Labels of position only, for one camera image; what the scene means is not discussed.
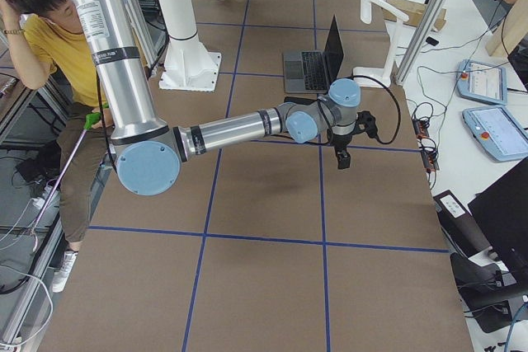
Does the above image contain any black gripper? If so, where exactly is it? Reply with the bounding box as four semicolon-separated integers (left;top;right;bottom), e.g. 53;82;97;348
329;132;353;170

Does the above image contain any white desk lamp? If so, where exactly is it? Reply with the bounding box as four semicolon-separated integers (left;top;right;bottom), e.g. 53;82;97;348
351;0;410;89

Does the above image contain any grey laptop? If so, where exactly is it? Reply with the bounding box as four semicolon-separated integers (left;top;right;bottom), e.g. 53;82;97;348
282;16;344;94

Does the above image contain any black mouse pad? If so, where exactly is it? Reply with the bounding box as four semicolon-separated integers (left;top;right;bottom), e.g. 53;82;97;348
284;96;317;106

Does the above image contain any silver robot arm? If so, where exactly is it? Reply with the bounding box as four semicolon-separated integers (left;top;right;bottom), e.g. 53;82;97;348
71;0;361;195

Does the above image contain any orange black usb hub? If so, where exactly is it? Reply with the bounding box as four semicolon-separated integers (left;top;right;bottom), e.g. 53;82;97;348
412;120;430;139

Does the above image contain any black power adapter box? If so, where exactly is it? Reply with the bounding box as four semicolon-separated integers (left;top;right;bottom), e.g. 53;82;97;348
433;190;491;256

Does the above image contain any small black square device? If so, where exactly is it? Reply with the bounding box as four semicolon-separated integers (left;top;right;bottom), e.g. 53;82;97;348
426;37;439;46

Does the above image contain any far blue teach pendant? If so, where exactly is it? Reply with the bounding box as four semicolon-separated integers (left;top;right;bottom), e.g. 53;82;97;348
455;59;507;105

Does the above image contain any blue teach pendant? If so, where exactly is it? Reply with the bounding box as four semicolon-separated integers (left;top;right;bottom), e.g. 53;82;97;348
462;105;527;162
455;59;507;105

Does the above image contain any near blue teach pendant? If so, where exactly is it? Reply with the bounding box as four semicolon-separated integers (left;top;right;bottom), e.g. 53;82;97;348
462;105;527;162

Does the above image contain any brown cardboard box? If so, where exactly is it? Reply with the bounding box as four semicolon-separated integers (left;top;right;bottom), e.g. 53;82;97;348
386;0;446;31

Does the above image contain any black monitor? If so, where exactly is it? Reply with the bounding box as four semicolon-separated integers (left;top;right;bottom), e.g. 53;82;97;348
469;159;527;280

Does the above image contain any person in yellow shirt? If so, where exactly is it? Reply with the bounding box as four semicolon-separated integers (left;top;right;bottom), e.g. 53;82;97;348
0;0;120;293

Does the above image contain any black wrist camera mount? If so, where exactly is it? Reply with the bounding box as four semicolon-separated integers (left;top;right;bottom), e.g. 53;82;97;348
353;110;379;138

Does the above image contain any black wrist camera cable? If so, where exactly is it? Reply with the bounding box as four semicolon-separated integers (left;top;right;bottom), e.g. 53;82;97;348
321;75;402;146

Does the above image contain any green handled grabber stick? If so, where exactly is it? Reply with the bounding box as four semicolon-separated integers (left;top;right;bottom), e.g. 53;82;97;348
25;103;109;251

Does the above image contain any aluminium frame post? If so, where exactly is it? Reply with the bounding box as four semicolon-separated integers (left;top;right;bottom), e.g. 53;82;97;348
395;0;446;86

